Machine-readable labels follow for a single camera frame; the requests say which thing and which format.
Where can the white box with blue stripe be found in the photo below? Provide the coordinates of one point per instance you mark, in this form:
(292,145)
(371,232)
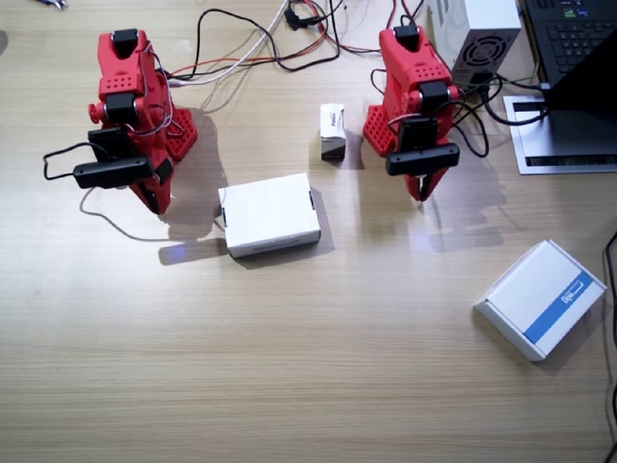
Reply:
(540,294)

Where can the white power supply unit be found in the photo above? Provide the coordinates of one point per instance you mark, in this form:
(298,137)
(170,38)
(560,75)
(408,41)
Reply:
(482,24)

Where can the plain white cardboard box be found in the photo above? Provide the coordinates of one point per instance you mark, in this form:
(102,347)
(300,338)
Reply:
(267,212)

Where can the clear tape piece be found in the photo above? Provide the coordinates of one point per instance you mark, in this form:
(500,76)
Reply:
(183,46)

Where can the black laptop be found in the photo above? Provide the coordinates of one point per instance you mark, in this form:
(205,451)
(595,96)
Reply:
(588,106)
(573,34)

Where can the silver monitor stand base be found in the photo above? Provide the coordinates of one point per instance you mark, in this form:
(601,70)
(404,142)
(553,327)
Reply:
(530,144)

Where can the small white carton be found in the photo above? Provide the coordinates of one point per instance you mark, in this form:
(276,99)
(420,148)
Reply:
(332,126)

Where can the black wrist webcam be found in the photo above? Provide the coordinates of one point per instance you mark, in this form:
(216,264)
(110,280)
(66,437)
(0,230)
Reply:
(424,156)
(113,172)

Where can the red robot arm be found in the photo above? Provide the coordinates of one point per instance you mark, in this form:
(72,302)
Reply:
(414,67)
(120,77)

